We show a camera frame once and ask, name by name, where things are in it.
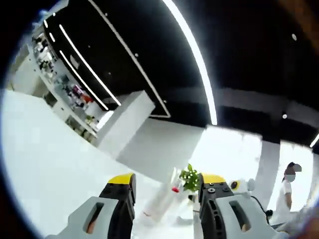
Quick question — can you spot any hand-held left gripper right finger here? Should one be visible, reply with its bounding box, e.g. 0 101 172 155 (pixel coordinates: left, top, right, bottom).
198 172 281 239

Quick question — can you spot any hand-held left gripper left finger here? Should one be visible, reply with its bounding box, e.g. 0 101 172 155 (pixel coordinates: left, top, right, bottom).
46 173 137 239

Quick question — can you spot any white skincare tube red ring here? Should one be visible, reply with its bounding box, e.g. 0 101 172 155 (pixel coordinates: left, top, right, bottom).
143 183 173 220

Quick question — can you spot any green potted plant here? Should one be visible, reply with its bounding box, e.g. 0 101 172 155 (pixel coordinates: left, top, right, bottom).
179 163 200 193

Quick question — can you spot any long ceiling light strip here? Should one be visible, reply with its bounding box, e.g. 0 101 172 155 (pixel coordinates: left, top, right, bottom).
161 0 219 125

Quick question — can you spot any row of white office desks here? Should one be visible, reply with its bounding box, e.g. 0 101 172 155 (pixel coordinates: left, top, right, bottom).
31 37 100 145

